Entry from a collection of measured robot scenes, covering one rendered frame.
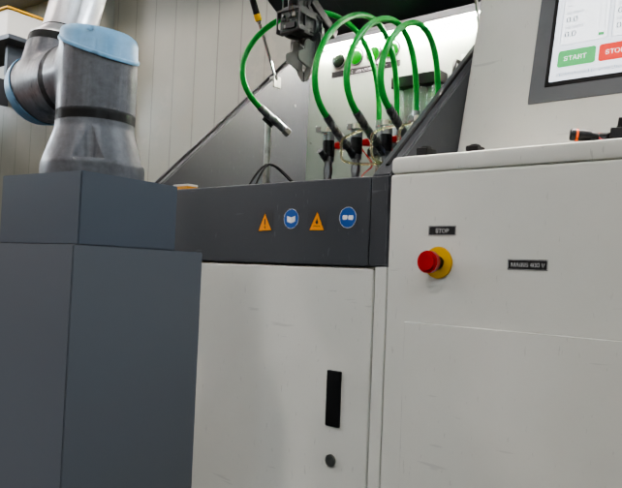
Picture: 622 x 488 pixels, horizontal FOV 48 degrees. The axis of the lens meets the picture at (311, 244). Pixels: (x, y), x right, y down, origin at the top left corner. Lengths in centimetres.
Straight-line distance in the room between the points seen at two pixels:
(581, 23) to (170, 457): 104
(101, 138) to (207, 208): 52
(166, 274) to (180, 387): 17
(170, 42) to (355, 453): 420
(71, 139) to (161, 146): 398
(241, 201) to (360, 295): 36
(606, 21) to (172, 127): 387
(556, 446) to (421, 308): 29
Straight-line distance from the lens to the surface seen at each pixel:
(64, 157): 104
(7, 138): 649
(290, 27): 161
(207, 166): 178
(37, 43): 123
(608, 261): 105
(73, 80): 108
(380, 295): 121
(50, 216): 102
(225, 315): 147
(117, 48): 109
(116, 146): 105
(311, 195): 132
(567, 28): 145
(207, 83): 482
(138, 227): 104
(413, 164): 119
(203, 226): 153
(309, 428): 133
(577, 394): 107
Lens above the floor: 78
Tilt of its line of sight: 2 degrees up
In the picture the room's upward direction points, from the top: 2 degrees clockwise
